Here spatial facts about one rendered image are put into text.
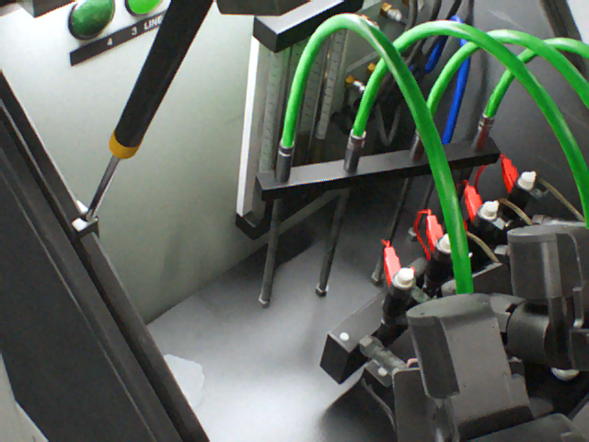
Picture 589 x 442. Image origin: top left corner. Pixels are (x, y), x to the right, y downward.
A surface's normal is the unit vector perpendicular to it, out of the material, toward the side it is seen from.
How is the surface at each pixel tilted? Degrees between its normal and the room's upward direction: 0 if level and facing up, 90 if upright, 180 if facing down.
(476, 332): 37
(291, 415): 0
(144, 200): 90
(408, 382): 45
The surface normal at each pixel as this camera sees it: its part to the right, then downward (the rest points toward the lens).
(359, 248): 0.11, -0.64
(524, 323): -0.81, -0.41
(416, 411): -0.04, 0.07
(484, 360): 0.13, -0.05
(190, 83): 0.69, 0.60
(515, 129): -0.71, 0.48
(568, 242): -0.64, 0.17
